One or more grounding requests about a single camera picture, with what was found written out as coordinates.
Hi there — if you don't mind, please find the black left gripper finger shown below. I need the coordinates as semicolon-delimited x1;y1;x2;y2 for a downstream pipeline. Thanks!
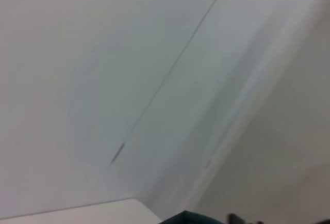
227;212;264;224

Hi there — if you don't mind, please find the dark teal insulated lunch bag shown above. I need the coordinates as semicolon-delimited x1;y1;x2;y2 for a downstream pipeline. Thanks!
157;210;233;224

